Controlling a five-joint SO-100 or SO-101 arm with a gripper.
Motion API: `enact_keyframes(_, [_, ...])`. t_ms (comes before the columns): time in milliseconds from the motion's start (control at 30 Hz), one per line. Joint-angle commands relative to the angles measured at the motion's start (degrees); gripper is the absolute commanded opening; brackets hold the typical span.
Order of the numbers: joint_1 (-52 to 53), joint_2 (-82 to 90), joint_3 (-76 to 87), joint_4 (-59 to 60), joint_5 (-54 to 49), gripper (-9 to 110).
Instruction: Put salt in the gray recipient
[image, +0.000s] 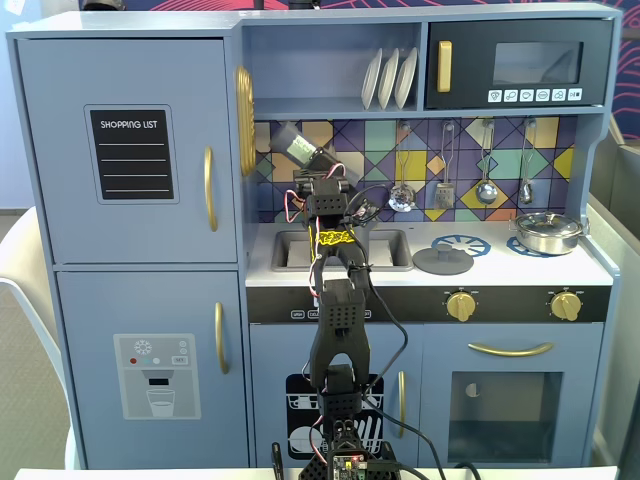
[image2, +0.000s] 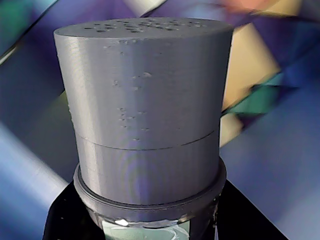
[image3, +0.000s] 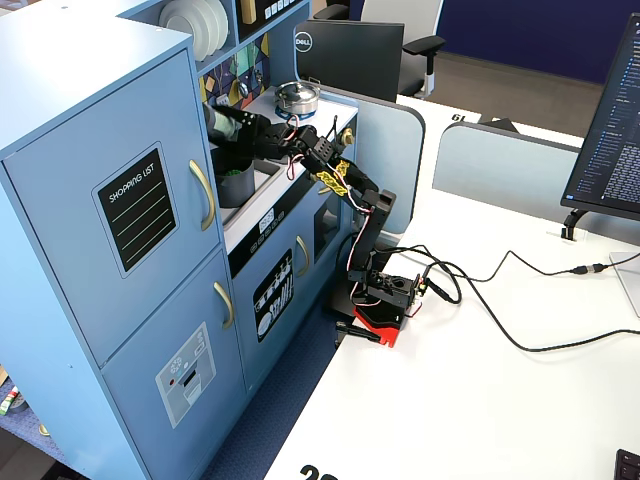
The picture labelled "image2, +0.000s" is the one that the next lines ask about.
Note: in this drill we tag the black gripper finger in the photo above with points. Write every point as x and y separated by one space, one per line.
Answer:
67 220
240 220

